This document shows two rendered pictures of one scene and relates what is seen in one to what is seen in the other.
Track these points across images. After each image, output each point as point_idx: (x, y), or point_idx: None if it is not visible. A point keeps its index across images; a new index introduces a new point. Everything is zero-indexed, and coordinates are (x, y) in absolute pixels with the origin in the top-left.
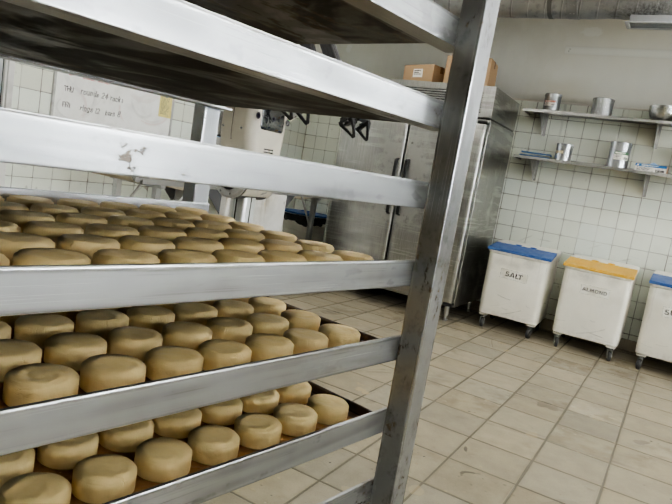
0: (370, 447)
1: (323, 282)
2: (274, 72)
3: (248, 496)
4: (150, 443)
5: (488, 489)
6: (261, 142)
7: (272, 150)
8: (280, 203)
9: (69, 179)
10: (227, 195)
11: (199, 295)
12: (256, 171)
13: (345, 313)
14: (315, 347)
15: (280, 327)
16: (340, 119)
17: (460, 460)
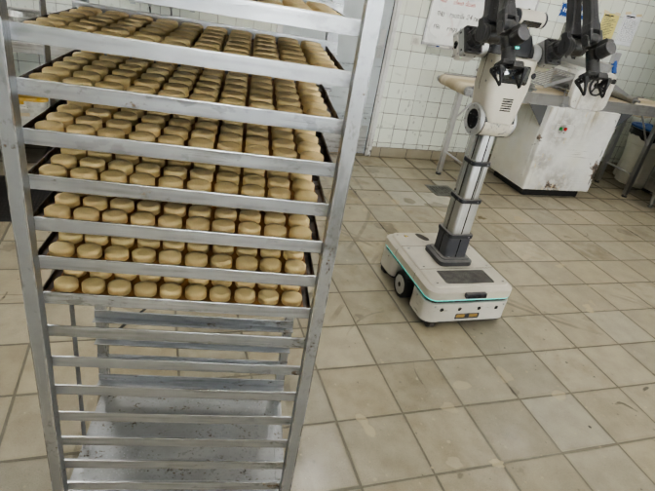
0: (550, 351)
1: (250, 244)
2: (206, 162)
3: (426, 344)
4: (194, 284)
5: (632, 425)
6: (500, 94)
7: (513, 99)
8: (610, 121)
9: (430, 86)
10: (468, 132)
11: (181, 240)
12: (202, 198)
13: (643, 237)
14: (266, 269)
15: (269, 254)
16: (578, 77)
17: (629, 394)
